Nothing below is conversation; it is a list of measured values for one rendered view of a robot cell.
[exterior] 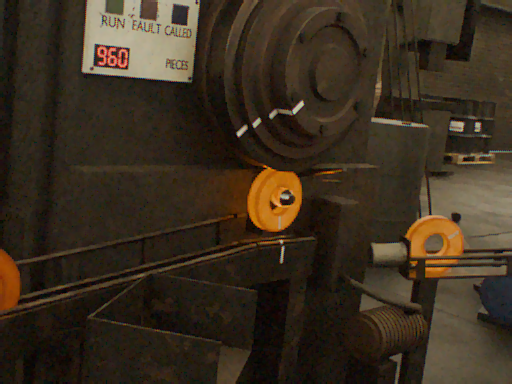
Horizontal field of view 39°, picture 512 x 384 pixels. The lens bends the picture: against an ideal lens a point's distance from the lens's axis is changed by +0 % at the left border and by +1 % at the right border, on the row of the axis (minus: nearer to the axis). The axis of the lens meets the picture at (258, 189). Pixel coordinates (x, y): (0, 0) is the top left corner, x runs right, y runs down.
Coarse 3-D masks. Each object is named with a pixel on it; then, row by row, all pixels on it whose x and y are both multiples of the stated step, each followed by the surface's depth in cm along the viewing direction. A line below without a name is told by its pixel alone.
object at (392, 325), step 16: (352, 320) 182; (368, 320) 179; (384, 320) 180; (400, 320) 183; (416, 320) 187; (352, 336) 182; (368, 336) 178; (384, 336) 177; (400, 336) 181; (416, 336) 186; (352, 352) 182; (368, 352) 178; (384, 352) 178; (400, 352) 185; (352, 368) 186; (368, 368) 182; (384, 368) 181
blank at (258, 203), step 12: (264, 180) 163; (276, 180) 166; (288, 180) 168; (252, 192) 164; (264, 192) 164; (300, 192) 172; (252, 204) 164; (264, 204) 165; (252, 216) 165; (264, 216) 165; (276, 216) 168; (288, 216) 171; (264, 228) 167; (276, 228) 169
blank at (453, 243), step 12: (432, 216) 187; (420, 228) 186; (432, 228) 186; (444, 228) 187; (456, 228) 187; (420, 240) 186; (444, 240) 189; (456, 240) 188; (420, 252) 187; (444, 252) 188; (456, 252) 188
